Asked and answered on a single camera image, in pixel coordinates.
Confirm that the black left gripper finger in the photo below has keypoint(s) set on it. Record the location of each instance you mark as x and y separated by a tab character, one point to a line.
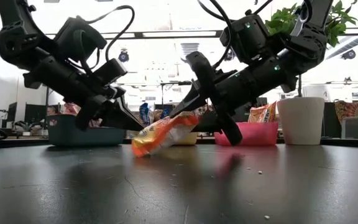
110	71
85	116

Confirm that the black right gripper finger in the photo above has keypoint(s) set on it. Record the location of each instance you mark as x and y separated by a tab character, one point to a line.
204	77
228	130

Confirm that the orange Maruchan ramen pack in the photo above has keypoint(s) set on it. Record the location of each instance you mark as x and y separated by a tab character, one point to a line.
263	112
163	133

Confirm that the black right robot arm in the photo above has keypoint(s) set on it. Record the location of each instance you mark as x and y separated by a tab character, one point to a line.
309	46

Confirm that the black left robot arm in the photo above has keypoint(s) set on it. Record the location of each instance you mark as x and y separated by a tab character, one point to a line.
14	43

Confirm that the teal plastic bin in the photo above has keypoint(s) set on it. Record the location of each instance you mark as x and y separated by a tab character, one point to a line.
82	137

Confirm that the pink plastic bin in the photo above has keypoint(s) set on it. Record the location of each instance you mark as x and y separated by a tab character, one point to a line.
256	133

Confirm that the person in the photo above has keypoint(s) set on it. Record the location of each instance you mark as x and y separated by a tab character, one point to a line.
52	110

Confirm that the black monitor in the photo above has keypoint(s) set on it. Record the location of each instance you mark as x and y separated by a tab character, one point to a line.
34	113
12	112

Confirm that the green leafy plant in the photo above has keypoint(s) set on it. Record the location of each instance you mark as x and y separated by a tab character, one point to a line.
280	21

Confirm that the white cup with dark rim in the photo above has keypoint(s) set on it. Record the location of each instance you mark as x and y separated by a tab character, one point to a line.
301	121

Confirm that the black table mat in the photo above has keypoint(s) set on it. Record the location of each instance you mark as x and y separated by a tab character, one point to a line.
179	186

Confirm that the brown patterned fabric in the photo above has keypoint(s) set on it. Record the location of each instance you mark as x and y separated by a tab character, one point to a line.
348	112

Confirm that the black ceiling camera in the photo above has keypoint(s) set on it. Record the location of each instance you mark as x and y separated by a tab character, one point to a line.
349	54
123	56

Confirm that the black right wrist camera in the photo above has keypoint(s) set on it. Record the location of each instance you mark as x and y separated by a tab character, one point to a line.
247	40

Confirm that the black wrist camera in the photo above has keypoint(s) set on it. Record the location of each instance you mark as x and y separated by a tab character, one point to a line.
79	40
247	40

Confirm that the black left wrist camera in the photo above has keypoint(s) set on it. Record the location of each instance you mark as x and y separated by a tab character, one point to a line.
79	40

